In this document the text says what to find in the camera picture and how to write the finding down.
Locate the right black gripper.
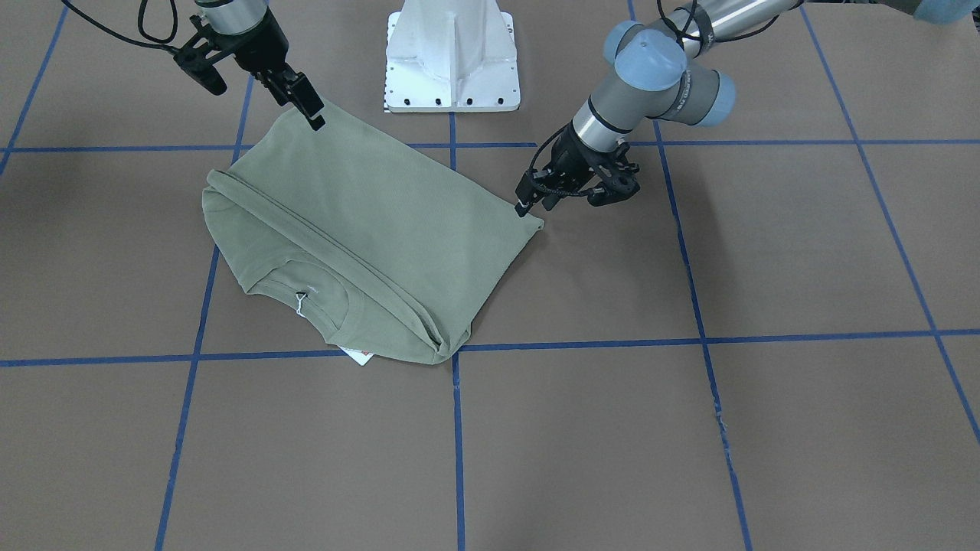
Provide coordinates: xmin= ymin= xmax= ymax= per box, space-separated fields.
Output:
xmin=174 ymin=14 xmax=325 ymax=132

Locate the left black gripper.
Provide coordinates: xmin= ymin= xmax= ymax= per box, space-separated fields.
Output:
xmin=514 ymin=123 xmax=641 ymax=217

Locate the olive green long-sleeve shirt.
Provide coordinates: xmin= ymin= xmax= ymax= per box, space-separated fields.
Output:
xmin=202 ymin=103 xmax=544 ymax=365

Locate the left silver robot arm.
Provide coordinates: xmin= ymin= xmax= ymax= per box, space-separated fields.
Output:
xmin=514 ymin=1 xmax=804 ymax=217

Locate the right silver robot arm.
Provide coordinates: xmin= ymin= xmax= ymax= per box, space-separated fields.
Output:
xmin=174 ymin=1 xmax=325 ymax=130

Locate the white paper hang tag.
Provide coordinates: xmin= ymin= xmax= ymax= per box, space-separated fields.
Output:
xmin=339 ymin=347 xmax=375 ymax=367

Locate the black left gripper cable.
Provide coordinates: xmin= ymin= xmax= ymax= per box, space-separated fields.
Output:
xmin=527 ymin=130 xmax=606 ymax=201

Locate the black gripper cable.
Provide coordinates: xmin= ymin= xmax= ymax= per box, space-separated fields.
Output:
xmin=61 ymin=0 xmax=201 ymax=53
xmin=527 ymin=130 xmax=606 ymax=201

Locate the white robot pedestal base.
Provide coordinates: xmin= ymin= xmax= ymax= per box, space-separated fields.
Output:
xmin=383 ymin=1 xmax=521 ymax=114

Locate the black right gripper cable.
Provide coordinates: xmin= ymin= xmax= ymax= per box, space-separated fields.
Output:
xmin=61 ymin=0 xmax=201 ymax=53

